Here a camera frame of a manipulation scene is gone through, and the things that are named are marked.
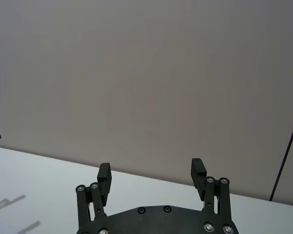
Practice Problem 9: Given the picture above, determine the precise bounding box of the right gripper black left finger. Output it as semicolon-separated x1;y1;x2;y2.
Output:
75;162;112;230

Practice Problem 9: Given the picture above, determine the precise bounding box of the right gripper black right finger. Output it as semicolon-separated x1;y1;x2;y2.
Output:
191;158;234;222

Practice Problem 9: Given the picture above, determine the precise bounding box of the white table cloth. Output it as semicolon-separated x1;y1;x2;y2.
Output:
0;145;293;234

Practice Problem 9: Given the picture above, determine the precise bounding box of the thin black cable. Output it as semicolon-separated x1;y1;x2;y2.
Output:
269;103;293;202

